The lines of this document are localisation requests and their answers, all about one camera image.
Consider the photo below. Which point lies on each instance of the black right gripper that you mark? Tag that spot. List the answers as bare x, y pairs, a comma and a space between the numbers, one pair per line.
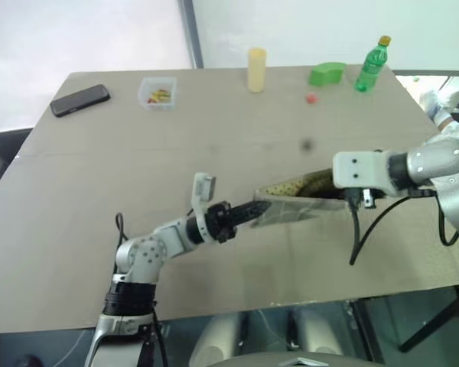
361, 197

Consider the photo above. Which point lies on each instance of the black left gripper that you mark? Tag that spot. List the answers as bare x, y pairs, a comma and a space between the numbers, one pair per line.
219, 223

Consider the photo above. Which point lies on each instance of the clear plastic zip bag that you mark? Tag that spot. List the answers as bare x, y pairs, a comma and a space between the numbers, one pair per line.
290, 208

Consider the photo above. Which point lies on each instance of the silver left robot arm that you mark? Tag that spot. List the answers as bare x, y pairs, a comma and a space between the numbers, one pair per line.
145, 254

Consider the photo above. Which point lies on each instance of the small red object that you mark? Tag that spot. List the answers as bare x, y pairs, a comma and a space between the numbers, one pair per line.
311, 98

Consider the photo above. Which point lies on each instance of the person's white shoe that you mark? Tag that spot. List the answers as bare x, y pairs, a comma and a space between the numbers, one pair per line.
438, 105

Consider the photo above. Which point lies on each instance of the silver rounded robot leg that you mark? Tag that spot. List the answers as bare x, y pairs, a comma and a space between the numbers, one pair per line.
218, 338
313, 332

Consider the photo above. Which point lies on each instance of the green plastic block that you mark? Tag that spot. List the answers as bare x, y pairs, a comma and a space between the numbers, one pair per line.
327, 73

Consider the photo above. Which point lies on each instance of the green plastic bottle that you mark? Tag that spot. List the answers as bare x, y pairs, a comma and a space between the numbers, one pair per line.
371, 67

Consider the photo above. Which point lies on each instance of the black chair leg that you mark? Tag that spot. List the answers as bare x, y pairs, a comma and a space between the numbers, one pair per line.
436, 319

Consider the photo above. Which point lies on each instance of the yellow cylinder can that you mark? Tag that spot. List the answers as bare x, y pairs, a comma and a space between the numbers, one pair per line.
256, 70

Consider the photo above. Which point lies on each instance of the clear plastic box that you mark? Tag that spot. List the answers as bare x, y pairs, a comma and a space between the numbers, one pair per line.
157, 93

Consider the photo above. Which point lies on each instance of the black smartphone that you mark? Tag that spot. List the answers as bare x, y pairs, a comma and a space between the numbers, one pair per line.
80, 100

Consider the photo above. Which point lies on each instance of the dark furniture beside table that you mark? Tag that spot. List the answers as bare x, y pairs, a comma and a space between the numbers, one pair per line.
2, 160

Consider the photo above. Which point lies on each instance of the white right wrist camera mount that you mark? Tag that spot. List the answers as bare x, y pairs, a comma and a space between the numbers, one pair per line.
357, 168

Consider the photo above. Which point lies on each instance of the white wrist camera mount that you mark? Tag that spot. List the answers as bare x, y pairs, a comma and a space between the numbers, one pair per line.
202, 191
357, 168

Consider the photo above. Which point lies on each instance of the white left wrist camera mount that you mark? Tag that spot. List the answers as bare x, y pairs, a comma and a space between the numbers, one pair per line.
202, 191

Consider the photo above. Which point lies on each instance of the grey window frame post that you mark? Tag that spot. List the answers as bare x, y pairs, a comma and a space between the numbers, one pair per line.
193, 32

